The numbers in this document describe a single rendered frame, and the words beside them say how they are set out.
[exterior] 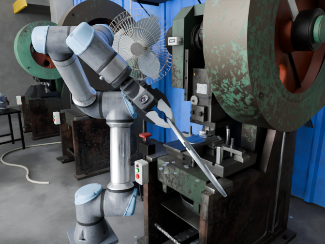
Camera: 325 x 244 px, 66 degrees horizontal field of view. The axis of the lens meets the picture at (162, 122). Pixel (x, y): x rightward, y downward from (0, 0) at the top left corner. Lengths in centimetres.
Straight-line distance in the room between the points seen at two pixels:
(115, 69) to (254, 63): 45
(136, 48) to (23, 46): 231
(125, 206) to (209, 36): 74
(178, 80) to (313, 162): 146
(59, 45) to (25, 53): 326
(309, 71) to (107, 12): 179
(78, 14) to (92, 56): 180
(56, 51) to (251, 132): 113
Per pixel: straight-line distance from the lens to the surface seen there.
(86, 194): 113
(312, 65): 146
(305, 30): 112
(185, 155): 142
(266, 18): 93
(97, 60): 66
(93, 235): 121
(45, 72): 411
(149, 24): 205
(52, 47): 80
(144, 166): 151
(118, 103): 105
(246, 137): 157
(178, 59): 145
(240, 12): 86
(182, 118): 333
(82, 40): 66
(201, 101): 140
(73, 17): 243
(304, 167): 254
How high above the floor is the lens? 122
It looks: 14 degrees down
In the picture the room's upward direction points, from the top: straight up
